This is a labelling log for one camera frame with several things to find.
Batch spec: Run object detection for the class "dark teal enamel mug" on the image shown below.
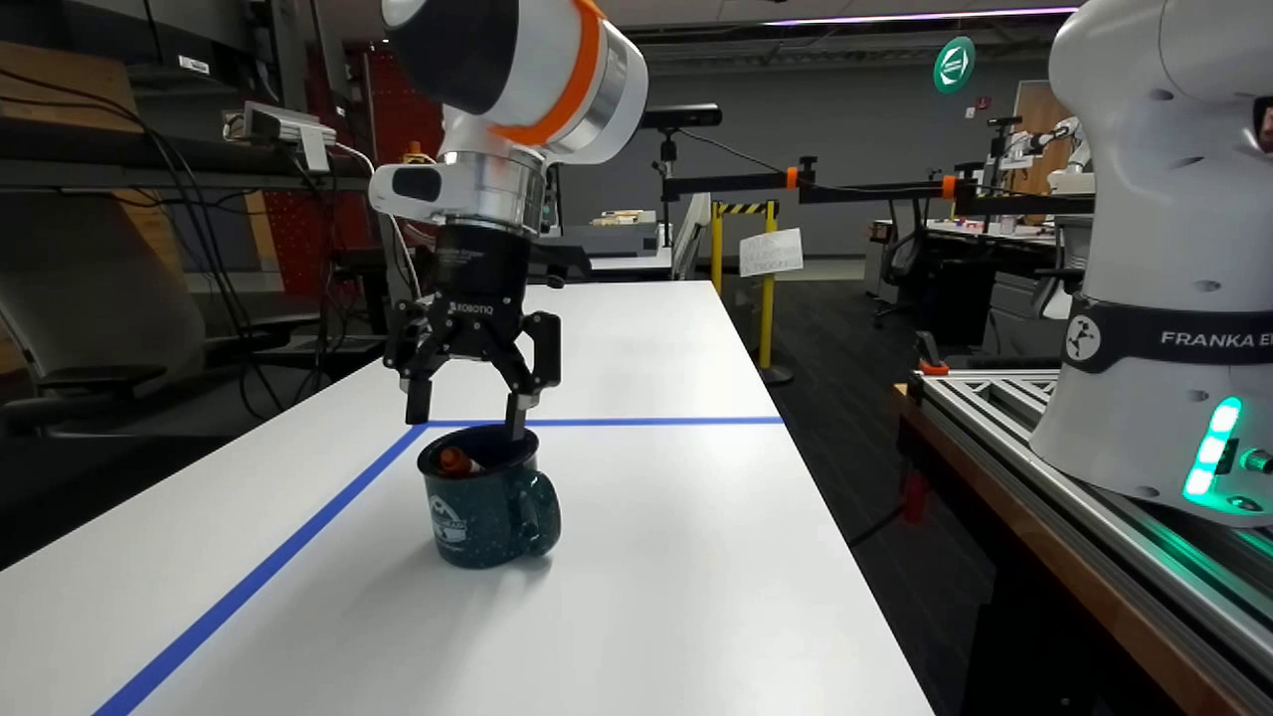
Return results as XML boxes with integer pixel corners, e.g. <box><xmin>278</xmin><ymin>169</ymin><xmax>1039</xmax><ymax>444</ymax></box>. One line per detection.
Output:
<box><xmin>413</xmin><ymin>420</ymin><xmax>563</xmax><ymax>572</ymax></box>

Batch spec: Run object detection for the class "white cable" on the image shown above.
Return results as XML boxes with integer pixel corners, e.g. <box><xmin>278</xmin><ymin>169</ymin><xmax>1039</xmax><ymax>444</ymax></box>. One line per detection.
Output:
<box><xmin>327</xmin><ymin>134</ymin><xmax>424</xmax><ymax>301</ymax></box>

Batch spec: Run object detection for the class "background white table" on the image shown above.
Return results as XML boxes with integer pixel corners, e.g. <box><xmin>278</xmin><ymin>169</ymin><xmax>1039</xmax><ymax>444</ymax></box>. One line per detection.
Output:
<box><xmin>580</xmin><ymin>248</ymin><xmax>681</xmax><ymax>286</ymax></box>

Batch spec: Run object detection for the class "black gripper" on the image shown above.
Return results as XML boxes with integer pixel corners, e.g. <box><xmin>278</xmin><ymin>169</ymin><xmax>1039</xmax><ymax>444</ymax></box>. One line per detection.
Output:
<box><xmin>383</xmin><ymin>218</ymin><xmax>563</xmax><ymax>443</ymax></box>

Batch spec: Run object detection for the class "small white background robot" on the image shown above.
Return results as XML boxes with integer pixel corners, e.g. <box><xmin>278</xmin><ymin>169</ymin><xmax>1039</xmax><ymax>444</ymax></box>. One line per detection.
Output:
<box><xmin>984</xmin><ymin>106</ymin><xmax>1098</xmax><ymax>180</ymax></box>

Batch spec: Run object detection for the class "red cabinet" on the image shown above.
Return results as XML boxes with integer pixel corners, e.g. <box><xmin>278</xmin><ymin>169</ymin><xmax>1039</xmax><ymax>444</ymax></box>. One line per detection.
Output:
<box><xmin>358</xmin><ymin>41</ymin><xmax>449</xmax><ymax>169</ymax></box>

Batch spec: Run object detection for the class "black stereo camera on stand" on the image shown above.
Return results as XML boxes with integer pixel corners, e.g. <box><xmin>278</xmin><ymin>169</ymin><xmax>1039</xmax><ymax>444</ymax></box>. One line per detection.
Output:
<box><xmin>639</xmin><ymin>98</ymin><xmax>729</xmax><ymax>256</ymax></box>

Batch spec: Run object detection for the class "yellow black safety barrier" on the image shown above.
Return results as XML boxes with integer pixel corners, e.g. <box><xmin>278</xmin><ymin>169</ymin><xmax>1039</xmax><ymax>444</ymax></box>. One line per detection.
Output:
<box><xmin>706</xmin><ymin>195</ymin><xmax>785</xmax><ymax>376</ymax></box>

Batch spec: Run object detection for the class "violet ceiling light strip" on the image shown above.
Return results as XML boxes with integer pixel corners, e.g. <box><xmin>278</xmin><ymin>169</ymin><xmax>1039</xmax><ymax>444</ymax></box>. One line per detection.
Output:
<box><xmin>758</xmin><ymin>5</ymin><xmax>1098</xmax><ymax>32</ymax></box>

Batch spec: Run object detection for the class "long blue tape strip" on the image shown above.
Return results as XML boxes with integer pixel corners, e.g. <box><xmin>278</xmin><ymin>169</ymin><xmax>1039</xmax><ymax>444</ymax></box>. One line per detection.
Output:
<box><xmin>90</xmin><ymin>417</ymin><xmax>436</xmax><ymax>716</ymax></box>

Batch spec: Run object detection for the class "aluminium profile robot stand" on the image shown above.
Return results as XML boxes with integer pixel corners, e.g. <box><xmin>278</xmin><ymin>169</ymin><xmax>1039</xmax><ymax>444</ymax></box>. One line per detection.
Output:
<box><xmin>892</xmin><ymin>366</ymin><xmax>1273</xmax><ymax>716</ymax></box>

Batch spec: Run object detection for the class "white paper sign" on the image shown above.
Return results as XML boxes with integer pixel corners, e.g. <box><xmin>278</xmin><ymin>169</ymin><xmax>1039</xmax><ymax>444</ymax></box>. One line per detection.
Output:
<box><xmin>736</xmin><ymin>222</ymin><xmax>813</xmax><ymax>281</ymax></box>

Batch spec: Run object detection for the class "white power strip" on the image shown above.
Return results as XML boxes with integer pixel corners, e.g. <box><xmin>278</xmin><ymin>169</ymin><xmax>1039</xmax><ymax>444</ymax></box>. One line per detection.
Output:
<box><xmin>217</xmin><ymin>96</ymin><xmax>340</xmax><ymax>173</ymax></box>

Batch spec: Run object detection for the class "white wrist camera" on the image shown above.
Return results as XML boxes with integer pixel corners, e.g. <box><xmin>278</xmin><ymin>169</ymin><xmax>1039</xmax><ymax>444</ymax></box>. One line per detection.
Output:
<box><xmin>364</xmin><ymin>156</ymin><xmax>458</xmax><ymax>228</ymax></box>

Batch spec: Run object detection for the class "black boom with orange clamps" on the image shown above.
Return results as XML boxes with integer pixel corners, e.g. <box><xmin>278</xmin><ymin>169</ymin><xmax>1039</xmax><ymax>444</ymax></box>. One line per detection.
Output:
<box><xmin>661</xmin><ymin>150</ymin><xmax>1107</xmax><ymax>222</ymax></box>

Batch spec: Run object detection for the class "round green sign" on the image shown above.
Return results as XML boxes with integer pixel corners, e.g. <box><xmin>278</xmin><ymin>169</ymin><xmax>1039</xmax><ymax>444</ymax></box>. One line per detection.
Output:
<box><xmin>925</xmin><ymin>32</ymin><xmax>984</xmax><ymax>98</ymax></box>

